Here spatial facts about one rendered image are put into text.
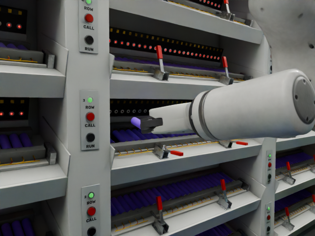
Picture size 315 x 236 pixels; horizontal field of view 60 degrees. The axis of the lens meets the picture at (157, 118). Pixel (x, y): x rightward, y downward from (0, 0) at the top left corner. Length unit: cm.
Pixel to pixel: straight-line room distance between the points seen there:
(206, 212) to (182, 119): 50
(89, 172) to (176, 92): 31
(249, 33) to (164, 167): 54
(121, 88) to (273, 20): 35
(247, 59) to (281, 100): 74
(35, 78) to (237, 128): 36
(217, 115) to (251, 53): 69
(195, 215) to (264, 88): 57
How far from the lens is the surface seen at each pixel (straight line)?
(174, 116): 45
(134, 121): 62
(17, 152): 61
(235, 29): 93
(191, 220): 84
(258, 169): 107
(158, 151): 71
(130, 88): 63
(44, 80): 55
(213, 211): 91
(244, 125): 38
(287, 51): 47
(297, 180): 137
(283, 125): 36
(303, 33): 44
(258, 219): 112
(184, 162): 76
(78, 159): 58
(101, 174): 61
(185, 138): 80
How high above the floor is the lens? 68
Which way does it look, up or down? 3 degrees down
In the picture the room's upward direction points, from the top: straight up
